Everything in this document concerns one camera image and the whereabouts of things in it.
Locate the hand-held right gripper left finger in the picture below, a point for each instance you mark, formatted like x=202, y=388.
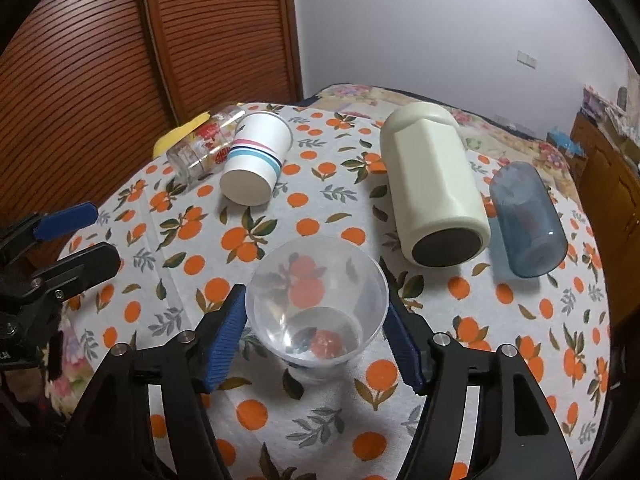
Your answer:
x=227, y=341

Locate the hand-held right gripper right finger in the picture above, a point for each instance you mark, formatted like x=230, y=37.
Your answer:
x=402, y=345

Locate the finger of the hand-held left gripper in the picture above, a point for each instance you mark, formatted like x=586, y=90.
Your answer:
x=67, y=221
x=85, y=266

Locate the clear plastic cup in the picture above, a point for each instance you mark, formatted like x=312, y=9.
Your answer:
x=320, y=280

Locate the cream tumbler cup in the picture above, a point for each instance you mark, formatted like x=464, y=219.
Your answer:
x=430, y=175

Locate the blue translucent cup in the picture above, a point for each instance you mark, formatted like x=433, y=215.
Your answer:
x=525, y=220

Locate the white striped paper cup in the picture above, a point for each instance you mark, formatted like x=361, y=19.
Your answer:
x=256, y=160

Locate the orange fruit print tablecloth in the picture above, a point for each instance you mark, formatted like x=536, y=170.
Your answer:
x=320, y=440

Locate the brown louvred wardrobe door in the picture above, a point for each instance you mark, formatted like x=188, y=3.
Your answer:
x=65, y=90
x=220, y=30

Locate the yellow cloth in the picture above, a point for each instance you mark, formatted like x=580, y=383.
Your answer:
x=175, y=135

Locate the clear glass jar red print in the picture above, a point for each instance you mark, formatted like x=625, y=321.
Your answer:
x=200, y=151

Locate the floral quilt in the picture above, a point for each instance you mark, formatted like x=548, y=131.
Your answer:
x=530, y=146

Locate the blue plastic item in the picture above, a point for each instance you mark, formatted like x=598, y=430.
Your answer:
x=565, y=142

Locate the wooden cabinet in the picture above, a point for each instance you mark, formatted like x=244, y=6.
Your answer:
x=611, y=182

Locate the pale clutter pile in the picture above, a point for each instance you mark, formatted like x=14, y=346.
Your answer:
x=607, y=110

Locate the white wall switch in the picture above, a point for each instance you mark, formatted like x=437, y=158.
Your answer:
x=526, y=59

